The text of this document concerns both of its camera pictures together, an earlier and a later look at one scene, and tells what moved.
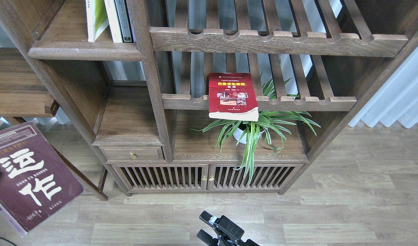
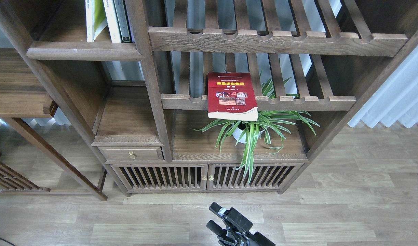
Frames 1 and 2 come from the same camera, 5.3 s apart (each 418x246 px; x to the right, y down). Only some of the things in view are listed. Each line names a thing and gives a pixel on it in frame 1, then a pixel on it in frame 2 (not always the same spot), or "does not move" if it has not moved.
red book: x=232 y=96 does not move
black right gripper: x=232 y=230 → x=231 y=237
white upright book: x=115 y=30 does not move
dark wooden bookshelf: x=219 y=97 does not move
